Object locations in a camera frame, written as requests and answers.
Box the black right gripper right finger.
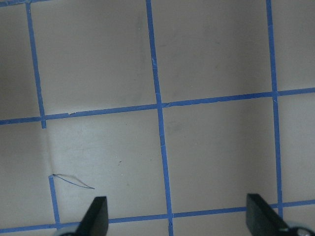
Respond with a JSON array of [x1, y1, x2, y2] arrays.
[[246, 194, 294, 236]]

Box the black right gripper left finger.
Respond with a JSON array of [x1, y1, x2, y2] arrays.
[[74, 196, 109, 236]]

